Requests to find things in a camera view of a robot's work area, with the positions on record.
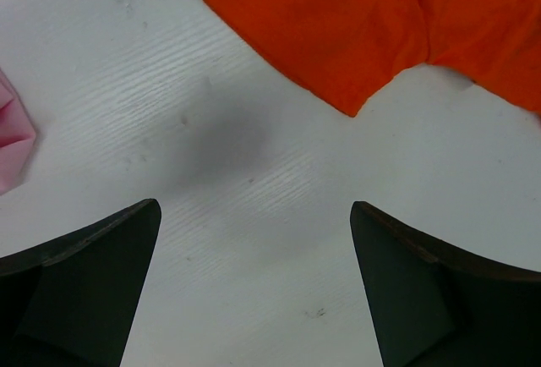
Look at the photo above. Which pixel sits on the pink folded t shirt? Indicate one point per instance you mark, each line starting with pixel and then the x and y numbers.
pixel 17 136

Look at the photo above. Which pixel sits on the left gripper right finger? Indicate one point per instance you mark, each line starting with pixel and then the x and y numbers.
pixel 434 304

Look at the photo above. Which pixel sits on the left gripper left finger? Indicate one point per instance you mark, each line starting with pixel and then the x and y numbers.
pixel 71 301

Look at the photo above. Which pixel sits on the orange t shirt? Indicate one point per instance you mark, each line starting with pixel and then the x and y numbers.
pixel 343 51

